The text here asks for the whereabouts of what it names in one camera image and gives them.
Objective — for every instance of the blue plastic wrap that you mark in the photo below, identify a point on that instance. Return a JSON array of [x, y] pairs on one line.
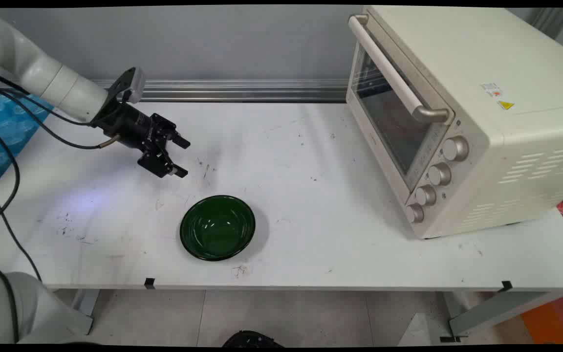
[[8, 127]]

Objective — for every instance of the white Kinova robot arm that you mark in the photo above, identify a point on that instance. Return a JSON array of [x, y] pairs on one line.
[[42, 73]]

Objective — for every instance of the white red label sticker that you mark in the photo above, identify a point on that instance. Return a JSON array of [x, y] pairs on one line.
[[490, 89]]

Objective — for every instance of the dark green glass bowl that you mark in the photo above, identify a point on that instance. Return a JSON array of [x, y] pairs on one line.
[[217, 228]]

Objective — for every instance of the small beige oven knob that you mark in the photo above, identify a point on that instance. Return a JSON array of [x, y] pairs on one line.
[[414, 213]]

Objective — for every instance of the yellow warning sticker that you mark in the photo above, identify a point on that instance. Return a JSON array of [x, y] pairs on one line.
[[505, 105]]

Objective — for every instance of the aluminium rail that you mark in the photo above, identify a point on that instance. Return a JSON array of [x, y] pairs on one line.
[[237, 91]]

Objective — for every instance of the orange box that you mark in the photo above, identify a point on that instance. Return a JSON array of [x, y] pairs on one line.
[[552, 320]]

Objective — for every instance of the black round floor object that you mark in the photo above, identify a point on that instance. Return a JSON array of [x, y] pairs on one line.
[[252, 339]]

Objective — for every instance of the grey metal table leg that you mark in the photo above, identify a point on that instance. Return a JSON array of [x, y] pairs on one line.
[[85, 303], [496, 313]]

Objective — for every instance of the cream toaster oven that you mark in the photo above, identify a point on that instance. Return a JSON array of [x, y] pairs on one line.
[[496, 161]]

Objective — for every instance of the grey ribbed panel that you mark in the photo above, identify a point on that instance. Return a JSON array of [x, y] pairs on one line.
[[552, 24]]

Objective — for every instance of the large beige oven knob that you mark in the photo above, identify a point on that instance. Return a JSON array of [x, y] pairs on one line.
[[456, 148]]

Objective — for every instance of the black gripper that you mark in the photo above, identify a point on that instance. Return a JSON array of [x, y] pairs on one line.
[[127, 124]]

